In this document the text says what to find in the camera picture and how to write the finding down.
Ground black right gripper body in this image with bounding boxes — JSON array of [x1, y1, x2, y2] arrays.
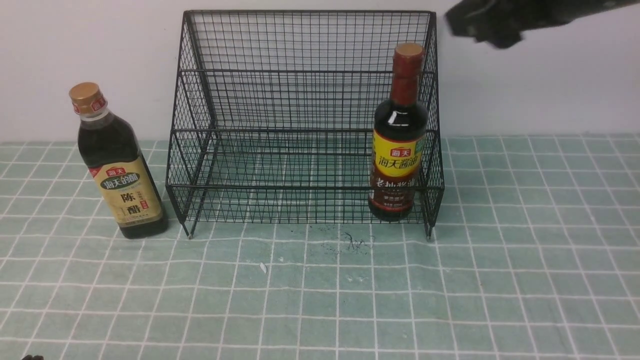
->
[[445, 0, 639, 50]]

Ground dark soy sauce bottle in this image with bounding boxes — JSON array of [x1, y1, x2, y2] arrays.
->
[[367, 42, 428, 223]]

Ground vinegar bottle tan label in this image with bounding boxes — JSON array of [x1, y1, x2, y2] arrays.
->
[[68, 82, 169, 239]]

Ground green checkered tablecloth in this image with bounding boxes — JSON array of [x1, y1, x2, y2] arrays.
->
[[1, 134, 639, 360]]

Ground black wire mesh shelf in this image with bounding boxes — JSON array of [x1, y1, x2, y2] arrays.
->
[[166, 9, 445, 239]]

